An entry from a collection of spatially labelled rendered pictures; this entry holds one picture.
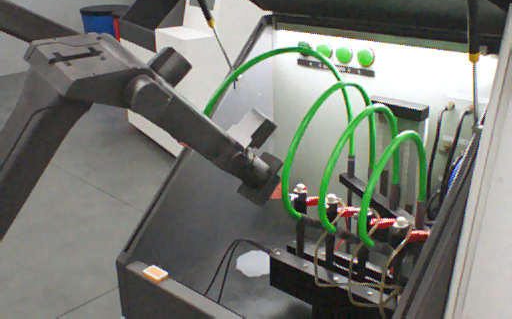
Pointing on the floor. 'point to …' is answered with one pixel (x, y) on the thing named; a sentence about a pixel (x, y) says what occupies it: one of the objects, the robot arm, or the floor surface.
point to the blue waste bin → (100, 18)
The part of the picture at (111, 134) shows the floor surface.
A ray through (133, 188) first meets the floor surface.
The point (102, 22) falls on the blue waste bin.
